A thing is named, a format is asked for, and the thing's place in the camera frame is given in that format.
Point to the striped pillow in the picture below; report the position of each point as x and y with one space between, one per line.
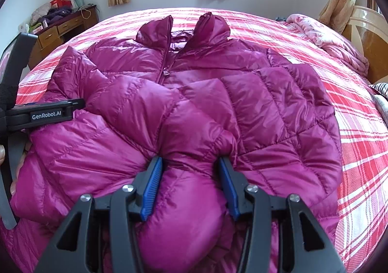
380 89

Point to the window beside headboard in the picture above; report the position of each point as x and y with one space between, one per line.
374 3

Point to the white paper bag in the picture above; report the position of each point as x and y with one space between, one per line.
72 1

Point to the pile of dark clothes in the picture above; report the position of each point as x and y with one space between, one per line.
54 15

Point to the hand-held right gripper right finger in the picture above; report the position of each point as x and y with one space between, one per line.
230 191

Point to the pink floral quilt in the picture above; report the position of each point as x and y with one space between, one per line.
330 38

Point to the red plaid bed sheet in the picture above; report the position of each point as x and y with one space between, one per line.
357 151

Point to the magenta puffer jacket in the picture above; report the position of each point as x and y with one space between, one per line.
197 103

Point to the brown wooden desk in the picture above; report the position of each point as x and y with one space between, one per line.
60 30

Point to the red gift bag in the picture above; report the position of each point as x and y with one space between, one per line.
60 2

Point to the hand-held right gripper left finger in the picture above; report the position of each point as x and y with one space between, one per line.
151 188

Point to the person's left hand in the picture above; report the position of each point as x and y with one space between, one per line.
2 154

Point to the pale floral pillow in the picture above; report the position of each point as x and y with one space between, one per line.
382 109

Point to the wooden cream headboard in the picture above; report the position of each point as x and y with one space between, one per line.
371 42

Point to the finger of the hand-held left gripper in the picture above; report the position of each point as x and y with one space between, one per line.
78 105

